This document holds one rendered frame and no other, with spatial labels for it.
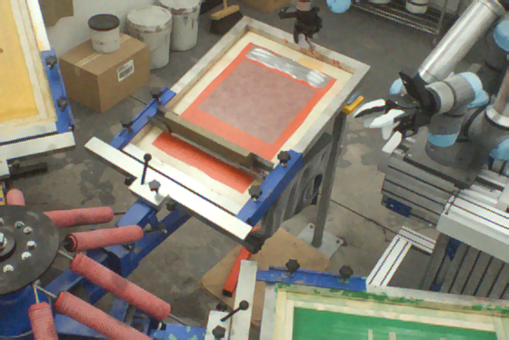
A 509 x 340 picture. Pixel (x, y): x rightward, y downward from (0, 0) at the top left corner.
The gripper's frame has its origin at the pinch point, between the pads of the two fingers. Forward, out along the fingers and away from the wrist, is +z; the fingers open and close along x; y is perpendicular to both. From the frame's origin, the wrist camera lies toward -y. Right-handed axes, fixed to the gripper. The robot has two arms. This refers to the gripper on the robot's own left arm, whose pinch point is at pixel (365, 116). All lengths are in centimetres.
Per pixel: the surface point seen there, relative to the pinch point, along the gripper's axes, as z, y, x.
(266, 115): -25, 43, 76
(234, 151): -1, 42, 61
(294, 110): -34, 42, 71
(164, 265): -1, 151, 134
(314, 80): -47, 36, 77
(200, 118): -5, 45, 90
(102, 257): 49, 59, 55
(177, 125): 8, 41, 83
